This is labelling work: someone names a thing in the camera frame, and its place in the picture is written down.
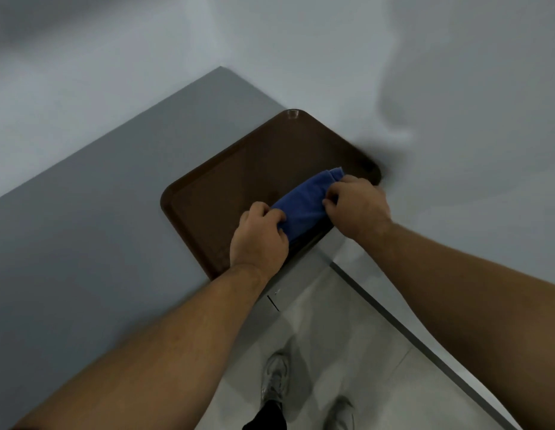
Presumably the person's left hand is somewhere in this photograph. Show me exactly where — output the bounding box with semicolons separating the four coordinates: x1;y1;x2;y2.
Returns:
229;201;290;280

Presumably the person's right hand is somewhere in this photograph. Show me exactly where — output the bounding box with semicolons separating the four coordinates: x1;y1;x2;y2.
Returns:
323;175;393;246

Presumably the blue cloth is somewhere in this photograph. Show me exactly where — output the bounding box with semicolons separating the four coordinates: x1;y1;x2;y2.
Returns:
270;167;346;243

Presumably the person's left forearm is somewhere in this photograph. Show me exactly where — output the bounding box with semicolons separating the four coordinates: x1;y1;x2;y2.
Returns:
11;264;271;430

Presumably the person's right forearm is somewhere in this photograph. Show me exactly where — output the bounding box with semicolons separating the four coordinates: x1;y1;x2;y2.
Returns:
359;221;555;430

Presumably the brown plastic tray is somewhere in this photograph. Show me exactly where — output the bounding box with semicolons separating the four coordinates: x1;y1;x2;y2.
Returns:
160;109;382;281

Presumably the person's left grey shoe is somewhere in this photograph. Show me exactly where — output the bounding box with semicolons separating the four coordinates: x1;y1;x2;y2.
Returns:
260;351;291;410

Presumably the person's black trouser leg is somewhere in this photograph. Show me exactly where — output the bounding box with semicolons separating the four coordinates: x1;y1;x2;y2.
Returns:
242;400;288;430

